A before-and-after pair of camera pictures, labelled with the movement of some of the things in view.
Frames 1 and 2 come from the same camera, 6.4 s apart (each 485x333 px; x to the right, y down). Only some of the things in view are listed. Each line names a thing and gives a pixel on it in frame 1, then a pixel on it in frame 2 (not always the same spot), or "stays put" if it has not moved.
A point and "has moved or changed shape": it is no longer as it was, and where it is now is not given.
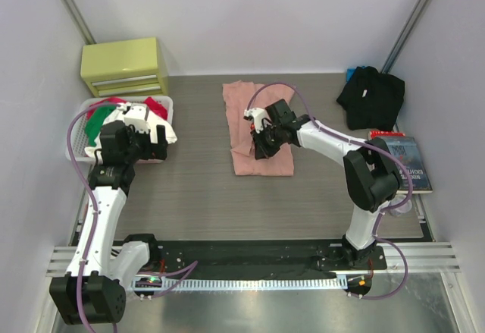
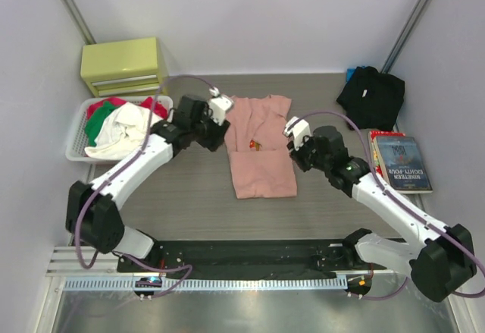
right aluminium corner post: (412, 20) stays put
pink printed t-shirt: (239, 97) has moved or changed shape
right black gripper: (262, 151) to (297, 155)
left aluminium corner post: (70, 4) stays put
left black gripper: (153, 151) to (217, 138)
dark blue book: (405, 149) stays put
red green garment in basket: (97, 115) stays put
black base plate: (259, 257) stays put
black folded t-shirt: (373, 100) stays put
